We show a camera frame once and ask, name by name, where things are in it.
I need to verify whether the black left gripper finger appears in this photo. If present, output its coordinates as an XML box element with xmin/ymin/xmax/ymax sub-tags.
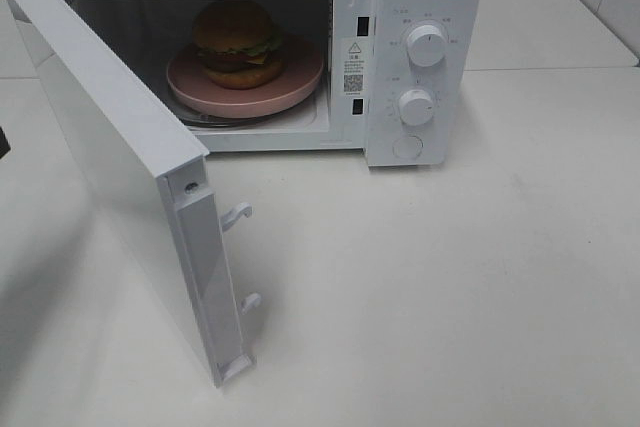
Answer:
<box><xmin>0</xmin><ymin>128</ymin><xmax>11</xmax><ymax>159</ymax></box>

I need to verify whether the white microwave door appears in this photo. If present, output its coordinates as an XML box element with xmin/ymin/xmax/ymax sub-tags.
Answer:
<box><xmin>8</xmin><ymin>0</ymin><xmax>260</xmax><ymax>385</ymax></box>

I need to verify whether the burger with lettuce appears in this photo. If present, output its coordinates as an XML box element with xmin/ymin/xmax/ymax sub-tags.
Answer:
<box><xmin>192</xmin><ymin>0</ymin><xmax>285</xmax><ymax>90</ymax></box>

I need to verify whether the pink round plate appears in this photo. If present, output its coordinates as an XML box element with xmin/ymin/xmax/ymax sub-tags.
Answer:
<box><xmin>166</xmin><ymin>36</ymin><xmax>325</xmax><ymax>119</ymax></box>

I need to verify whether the round white door button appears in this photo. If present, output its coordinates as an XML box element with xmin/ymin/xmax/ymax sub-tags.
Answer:
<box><xmin>392</xmin><ymin>135</ymin><xmax>424</xmax><ymax>160</ymax></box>

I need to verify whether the white microwave oven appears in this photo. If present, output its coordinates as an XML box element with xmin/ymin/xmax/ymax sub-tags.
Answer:
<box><xmin>8</xmin><ymin>0</ymin><xmax>479</xmax><ymax>167</ymax></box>

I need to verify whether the lower white microwave knob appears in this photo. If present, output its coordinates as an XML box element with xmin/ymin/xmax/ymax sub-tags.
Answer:
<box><xmin>398</xmin><ymin>89</ymin><xmax>435</xmax><ymax>127</ymax></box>

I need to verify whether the white microwave knob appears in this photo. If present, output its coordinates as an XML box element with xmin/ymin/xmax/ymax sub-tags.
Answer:
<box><xmin>398</xmin><ymin>89</ymin><xmax>435</xmax><ymax>127</ymax></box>
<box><xmin>405</xmin><ymin>21</ymin><xmax>448</xmax><ymax>67</ymax></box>

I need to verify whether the upper white microwave knob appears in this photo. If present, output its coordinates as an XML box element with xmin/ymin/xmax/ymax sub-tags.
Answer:
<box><xmin>405</xmin><ymin>21</ymin><xmax>448</xmax><ymax>67</ymax></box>

